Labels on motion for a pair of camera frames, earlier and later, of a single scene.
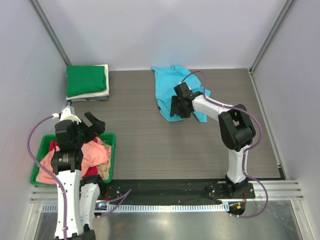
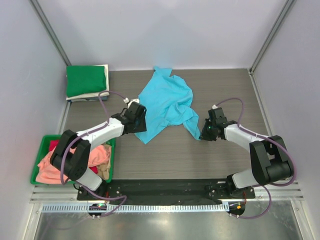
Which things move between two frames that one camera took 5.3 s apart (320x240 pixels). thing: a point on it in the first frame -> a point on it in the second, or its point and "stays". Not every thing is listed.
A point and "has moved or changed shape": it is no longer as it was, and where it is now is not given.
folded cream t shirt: (102, 93) stays
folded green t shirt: (82, 79) stays
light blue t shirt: (166, 77) has moved or changed shape
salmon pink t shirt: (94, 154) stays
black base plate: (170, 191) stays
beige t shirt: (103, 170) stays
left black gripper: (98, 127) -> (142, 127)
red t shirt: (89, 170) stays
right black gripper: (174, 110) -> (205, 136)
